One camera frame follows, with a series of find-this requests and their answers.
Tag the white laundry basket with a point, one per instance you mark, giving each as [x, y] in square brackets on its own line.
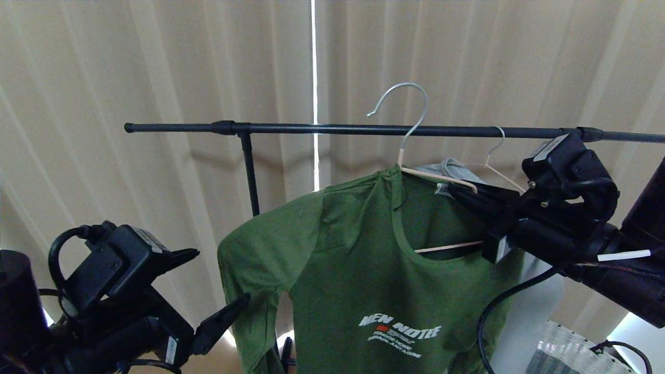
[566, 348]

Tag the green long-sleeved shirt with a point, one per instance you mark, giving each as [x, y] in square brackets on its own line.
[353, 280]

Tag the pink clothes hanger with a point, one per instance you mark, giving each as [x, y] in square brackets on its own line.
[506, 179]
[400, 156]

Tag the beige curtain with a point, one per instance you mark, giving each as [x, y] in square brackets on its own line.
[156, 62]

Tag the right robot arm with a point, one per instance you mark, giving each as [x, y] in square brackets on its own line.
[644, 291]

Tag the pale grey shorts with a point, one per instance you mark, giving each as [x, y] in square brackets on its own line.
[530, 311]

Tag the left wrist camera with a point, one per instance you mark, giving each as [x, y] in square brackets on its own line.
[119, 265]

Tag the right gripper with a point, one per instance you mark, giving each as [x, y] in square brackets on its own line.
[550, 241]

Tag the black clothes rack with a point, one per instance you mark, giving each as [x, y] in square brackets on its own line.
[363, 129]

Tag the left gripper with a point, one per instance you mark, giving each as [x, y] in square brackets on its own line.
[135, 348]

